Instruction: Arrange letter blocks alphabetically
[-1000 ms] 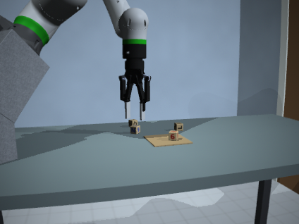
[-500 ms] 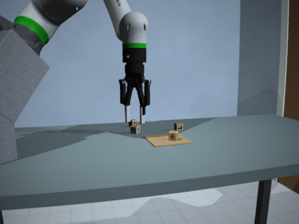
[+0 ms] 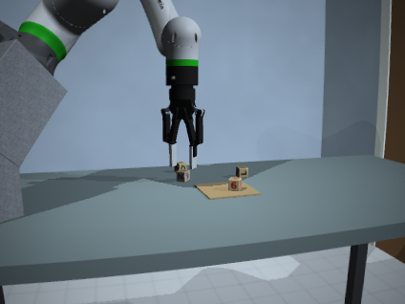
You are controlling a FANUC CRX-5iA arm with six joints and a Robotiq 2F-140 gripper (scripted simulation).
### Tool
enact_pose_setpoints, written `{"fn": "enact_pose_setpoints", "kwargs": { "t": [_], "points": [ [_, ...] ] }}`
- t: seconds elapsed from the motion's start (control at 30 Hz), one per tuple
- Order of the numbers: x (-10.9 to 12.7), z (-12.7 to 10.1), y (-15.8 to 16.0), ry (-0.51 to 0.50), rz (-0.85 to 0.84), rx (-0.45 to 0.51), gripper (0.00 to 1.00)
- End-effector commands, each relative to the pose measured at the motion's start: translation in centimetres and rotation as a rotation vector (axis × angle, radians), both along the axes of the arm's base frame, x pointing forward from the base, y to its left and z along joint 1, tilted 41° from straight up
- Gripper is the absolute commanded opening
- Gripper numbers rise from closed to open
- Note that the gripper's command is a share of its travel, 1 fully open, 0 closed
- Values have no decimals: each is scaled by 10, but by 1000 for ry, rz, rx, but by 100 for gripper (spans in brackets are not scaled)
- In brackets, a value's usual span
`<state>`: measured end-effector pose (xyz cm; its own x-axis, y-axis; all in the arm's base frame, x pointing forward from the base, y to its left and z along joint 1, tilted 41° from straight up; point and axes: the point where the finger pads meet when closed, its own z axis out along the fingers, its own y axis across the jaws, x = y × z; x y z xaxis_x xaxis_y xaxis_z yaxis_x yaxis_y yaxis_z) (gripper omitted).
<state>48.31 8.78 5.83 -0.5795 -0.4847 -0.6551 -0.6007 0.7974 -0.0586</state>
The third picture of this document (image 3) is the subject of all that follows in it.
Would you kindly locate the tan square mat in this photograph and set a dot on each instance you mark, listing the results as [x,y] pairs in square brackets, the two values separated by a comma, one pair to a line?
[220,191]

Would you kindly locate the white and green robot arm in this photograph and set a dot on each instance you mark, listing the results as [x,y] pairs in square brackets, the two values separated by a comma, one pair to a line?
[53,27]

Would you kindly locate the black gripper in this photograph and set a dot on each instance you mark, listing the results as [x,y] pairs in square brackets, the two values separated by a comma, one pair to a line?
[182,106]

